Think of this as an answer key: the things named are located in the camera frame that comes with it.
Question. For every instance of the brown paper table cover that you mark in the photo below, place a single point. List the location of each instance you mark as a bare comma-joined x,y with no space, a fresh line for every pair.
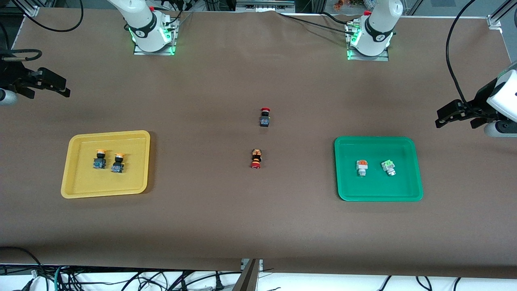
258,222

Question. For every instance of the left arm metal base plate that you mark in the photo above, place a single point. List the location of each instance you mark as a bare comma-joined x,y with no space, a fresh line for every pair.
381,57

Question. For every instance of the yellow push button blue base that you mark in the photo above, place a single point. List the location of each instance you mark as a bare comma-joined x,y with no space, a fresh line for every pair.
117,163
99,159

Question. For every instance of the red push button blue base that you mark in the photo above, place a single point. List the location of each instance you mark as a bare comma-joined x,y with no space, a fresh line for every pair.
265,119

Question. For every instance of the aluminium frame post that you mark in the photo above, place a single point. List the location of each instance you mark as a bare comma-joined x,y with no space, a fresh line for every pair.
494,20
32,11

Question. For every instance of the orange colourful small items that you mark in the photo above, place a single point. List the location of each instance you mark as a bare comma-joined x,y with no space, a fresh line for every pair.
339,5

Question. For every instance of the yellow plastic tray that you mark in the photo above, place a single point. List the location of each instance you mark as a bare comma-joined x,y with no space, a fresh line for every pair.
80,182

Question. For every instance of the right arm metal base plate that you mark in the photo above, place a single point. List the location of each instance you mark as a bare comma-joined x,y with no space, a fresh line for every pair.
141,52

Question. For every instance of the grey metal box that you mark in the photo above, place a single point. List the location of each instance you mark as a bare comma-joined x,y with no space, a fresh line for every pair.
262,6

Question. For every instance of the red push button orange base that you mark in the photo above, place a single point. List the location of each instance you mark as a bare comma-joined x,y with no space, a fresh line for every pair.
256,158

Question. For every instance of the silver metal bracket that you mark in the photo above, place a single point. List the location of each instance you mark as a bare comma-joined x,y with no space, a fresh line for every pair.
260,264

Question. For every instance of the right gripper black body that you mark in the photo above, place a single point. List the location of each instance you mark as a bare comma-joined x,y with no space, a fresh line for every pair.
12,74

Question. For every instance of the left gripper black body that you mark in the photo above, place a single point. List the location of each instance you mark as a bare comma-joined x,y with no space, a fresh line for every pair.
479,99

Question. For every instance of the dark table leg profile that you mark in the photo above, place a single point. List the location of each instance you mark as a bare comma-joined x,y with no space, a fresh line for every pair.
247,281

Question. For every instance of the green plastic tray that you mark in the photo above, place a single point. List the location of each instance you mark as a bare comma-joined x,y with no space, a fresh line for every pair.
377,190

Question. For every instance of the green push button orange base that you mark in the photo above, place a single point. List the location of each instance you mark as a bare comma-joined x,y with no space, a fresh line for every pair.
362,167

